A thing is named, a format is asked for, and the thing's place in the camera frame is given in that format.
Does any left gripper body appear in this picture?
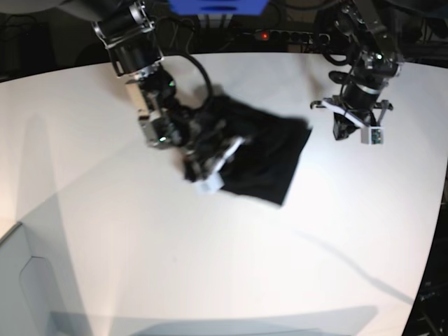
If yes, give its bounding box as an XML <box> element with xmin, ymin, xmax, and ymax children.
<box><xmin>310</xmin><ymin>95</ymin><xmax>394</xmax><ymax>128</ymax></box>

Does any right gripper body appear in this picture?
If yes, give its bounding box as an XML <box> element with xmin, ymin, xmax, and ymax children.
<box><xmin>183</xmin><ymin>120</ymin><xmax>252</xmax><ymax>182</ymax></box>

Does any black T-shirt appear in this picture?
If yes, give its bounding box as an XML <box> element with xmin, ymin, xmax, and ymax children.
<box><xmin>196</xmin><ymin>95</ymin><xmax>312</xmax><ymax>206</ymax></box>

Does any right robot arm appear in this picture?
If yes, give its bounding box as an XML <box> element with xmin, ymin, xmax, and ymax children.
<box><xmin>61</xmin><ymin>1</ymin><xmax>247</xmax><ymax>189</ymax></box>

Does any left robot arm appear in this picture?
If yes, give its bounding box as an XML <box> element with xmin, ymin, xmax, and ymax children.
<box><xmin>310</xmin><ymin>1</ymin><xmax>404</xmax><ymax>145</ymax></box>

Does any black power strip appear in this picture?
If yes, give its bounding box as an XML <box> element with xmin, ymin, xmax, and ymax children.
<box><xmin>244</xmin><ymin>29</ymin><xmax>314</xmax><ymax>46</ymax></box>

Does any blue plastic bin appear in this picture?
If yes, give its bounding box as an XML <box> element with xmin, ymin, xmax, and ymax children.
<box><xmin>169</xmin><ymin>0</ymin><xmax>269</xmax><ymax>15</ymax></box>

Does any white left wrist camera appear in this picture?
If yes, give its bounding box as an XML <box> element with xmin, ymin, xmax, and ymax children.
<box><xmin>360</xmin><ymin>126</ymin><xmax>384</xmax><ymax>146</ymax></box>

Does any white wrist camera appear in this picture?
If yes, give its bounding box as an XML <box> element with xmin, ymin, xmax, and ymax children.
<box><xmin>194</xmin><ymin>173</ymin><xmax>225</xmax><ymax>194</ymax></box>
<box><xmin>360</xmin><ymin>126</ymin><xmax>384</xmax><ymax>146</ymax></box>

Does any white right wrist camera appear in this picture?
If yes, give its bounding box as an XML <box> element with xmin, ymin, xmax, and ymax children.
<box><xmin>194</xmin><ymin>173</ymin><xmax>225</xmax><ymax>194</ymax></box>

